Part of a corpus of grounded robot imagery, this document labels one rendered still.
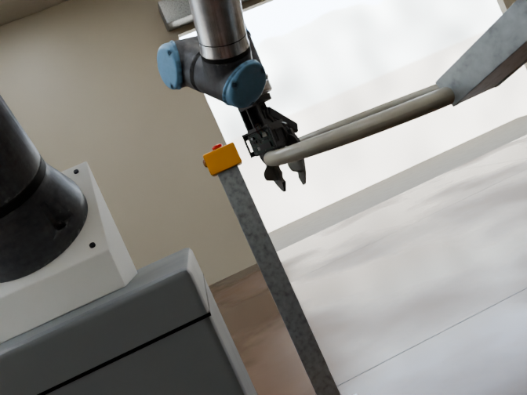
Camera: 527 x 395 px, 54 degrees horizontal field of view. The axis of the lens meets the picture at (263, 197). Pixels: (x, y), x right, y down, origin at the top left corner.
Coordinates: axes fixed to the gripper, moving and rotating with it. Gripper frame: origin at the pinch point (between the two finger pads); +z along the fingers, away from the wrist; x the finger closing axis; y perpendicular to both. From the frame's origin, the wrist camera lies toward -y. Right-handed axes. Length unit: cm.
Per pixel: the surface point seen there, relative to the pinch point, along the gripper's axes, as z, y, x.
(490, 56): -9, 20, 47
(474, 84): -6.3, 18.6, 44.0
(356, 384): 94, -73, -48
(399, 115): -6.2, 21.9, 32.9
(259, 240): 21, -50, -48
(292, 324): 53, -48, -48
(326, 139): -7.0, 23.8, 21.1
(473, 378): 91, -64, 1
